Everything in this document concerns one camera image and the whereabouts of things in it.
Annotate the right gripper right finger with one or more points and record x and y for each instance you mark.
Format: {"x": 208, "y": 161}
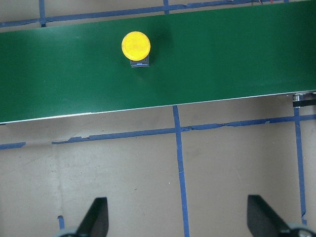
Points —
{"x": 263, "y": 221}

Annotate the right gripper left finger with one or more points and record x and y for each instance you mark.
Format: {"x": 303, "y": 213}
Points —
{"x": 96, "y": 220}

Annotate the yellow push button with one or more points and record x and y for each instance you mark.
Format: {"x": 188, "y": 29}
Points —
{"x": 136, "y": 48}

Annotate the green conveyor belt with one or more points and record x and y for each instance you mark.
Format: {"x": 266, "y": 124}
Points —
{"x": 195, "y": 57}

